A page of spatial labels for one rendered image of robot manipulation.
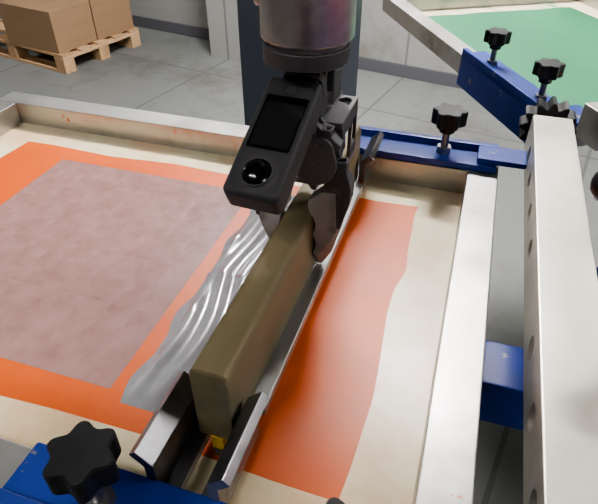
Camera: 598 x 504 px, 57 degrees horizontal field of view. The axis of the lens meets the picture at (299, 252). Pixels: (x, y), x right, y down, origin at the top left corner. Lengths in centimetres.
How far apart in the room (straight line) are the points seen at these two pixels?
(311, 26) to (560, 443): 33
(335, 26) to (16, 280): 44
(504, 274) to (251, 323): 185
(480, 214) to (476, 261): 9
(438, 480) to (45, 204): 59
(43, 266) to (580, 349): 54
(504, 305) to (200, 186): 149
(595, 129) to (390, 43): 304
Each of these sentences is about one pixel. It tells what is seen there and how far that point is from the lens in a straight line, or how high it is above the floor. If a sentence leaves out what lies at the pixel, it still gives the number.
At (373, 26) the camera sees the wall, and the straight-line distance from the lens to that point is 386.
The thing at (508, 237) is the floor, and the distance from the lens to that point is 241.
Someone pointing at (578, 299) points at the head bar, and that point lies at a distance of 51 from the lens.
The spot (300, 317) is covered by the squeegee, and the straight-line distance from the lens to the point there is 50.
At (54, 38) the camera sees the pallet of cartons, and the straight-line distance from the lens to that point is 411.
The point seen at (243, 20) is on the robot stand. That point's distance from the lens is 114.
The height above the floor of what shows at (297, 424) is 96.
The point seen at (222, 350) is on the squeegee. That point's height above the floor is 106.
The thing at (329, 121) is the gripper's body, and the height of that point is 115.
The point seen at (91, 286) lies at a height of 96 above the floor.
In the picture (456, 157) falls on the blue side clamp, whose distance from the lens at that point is 76.
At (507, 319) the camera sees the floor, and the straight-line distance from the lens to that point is 203.
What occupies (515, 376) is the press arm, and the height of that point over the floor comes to 92.
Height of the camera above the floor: 135
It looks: 39 degrees down
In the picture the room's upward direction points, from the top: straight up
